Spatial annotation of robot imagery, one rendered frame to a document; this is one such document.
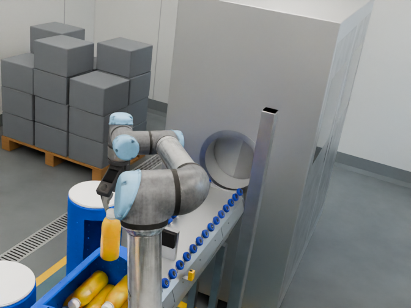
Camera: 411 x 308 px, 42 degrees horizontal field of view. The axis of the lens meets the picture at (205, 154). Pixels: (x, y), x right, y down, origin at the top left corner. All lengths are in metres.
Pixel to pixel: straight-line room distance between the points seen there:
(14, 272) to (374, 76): 4.52
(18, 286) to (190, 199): 1.09
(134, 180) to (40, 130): 4.11
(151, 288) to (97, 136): 3.66
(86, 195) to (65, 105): 2.36
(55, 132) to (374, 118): 3.32
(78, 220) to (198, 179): 1.52
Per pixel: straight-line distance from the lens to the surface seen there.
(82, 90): 4.88
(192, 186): 1.28
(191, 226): 2.80
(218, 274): 3.35
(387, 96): 5.98
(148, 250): 1.31
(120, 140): 1.62
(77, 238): 2.82
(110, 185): 1.76
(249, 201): 2.39
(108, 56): 5.15
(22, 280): 2.24
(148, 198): 1.26
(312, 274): 4.28
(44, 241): 4.29
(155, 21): 6.73
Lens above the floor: 2.41
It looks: 24 degrees down
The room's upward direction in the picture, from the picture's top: 8 degrees clockwise
